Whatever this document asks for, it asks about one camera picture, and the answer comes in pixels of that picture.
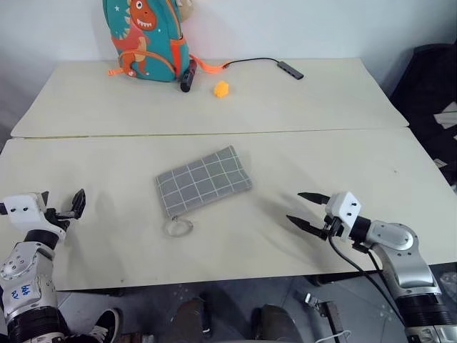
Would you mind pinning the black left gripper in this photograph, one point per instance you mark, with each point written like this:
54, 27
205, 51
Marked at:
57, 221

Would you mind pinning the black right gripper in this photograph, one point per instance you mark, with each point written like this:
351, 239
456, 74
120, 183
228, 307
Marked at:
332, 228

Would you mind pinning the grey checked pouch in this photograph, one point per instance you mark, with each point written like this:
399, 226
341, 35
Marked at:
203, 177

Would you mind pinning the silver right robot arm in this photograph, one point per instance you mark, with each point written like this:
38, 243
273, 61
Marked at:
410, 271

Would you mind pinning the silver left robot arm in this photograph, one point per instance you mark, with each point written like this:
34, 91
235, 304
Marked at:
25, 286

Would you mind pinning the dark rounded shape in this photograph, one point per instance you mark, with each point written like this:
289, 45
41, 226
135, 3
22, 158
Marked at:
189, 314
278, 323

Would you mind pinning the black white sneaker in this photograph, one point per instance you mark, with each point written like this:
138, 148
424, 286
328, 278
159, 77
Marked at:
105, 323

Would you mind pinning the black chair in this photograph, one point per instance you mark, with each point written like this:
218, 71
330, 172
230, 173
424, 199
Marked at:
417, 107

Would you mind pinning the small yellow block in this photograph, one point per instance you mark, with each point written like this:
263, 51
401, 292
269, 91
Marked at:
221, 89

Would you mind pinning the white paper sheets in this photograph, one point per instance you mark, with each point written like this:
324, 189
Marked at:
446, 118

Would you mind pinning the black cylindrical device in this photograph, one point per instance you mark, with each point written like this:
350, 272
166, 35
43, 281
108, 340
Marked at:
187, 80

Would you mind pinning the teal dinosaur backpack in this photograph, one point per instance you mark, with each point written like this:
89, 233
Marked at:
157, 46

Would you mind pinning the beige fabric object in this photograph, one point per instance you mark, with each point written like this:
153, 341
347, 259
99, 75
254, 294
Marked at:
185, 9

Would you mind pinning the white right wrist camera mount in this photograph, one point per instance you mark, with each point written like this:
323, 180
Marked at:
344, 209

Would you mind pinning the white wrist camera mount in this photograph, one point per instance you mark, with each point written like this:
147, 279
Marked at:
21, 211
344, 209

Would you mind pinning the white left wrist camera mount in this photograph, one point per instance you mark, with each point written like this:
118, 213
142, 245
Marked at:
21, 211

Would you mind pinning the metal table leg bracket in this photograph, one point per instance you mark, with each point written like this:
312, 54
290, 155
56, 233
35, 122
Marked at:
323, 309

